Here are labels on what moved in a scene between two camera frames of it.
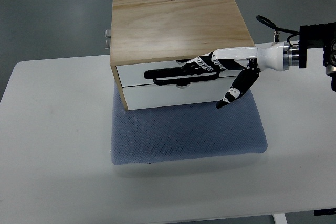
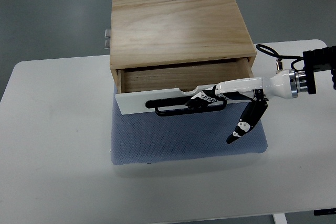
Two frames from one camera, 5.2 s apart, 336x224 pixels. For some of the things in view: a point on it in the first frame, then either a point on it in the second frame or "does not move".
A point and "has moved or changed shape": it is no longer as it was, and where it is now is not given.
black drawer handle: (179, 75) -> (172, 107)
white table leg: (280, 218) does not move
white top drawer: (134, 75) has moved or changed shape
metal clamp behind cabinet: (107, 38) does not move
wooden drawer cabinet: (153, 35) does not move
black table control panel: (324, 211) does not move
